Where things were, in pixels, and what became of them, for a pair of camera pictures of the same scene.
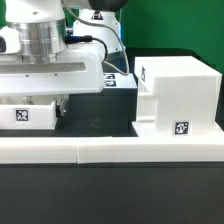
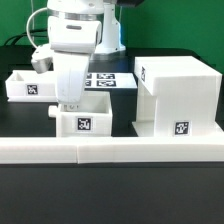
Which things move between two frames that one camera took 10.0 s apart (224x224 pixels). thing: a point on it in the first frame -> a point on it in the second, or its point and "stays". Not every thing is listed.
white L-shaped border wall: (111, 149) stays
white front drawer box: (28, 116) -> (91, 116)
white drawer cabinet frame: (178, 96) stays
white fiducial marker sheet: (119, 81) stays
